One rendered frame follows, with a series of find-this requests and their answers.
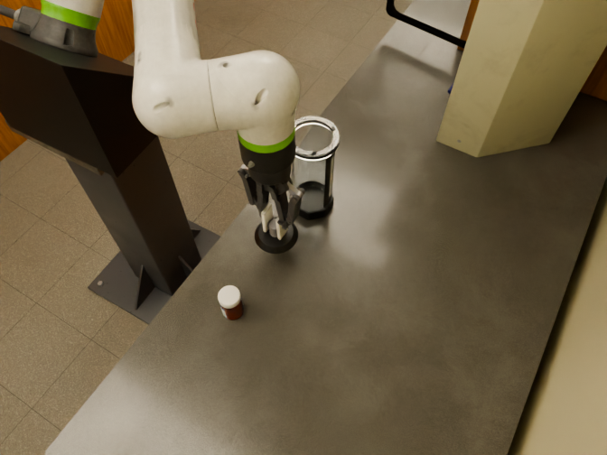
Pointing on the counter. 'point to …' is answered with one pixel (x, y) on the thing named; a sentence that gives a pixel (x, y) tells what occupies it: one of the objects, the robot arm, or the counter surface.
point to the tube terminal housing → (521, 72)
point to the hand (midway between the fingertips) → (275, 221)
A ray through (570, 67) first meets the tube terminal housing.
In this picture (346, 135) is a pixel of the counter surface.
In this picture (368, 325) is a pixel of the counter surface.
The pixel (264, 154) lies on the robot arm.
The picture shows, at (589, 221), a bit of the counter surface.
